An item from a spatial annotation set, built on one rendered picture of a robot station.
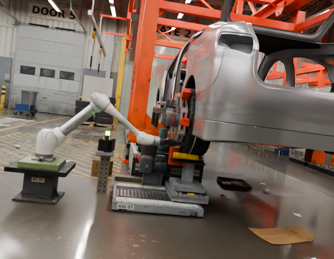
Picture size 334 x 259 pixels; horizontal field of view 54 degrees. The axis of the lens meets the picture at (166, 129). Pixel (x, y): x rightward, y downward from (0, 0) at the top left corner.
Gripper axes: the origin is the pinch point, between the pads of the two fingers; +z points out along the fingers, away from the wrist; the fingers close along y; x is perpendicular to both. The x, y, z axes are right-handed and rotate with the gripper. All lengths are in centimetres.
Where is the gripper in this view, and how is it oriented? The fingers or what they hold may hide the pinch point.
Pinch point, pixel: (180, 143)
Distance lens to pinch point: 311.3
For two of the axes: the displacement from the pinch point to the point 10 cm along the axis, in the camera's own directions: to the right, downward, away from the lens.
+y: 1.9, -6.4, -7.4
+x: 0.0, -7.6, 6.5
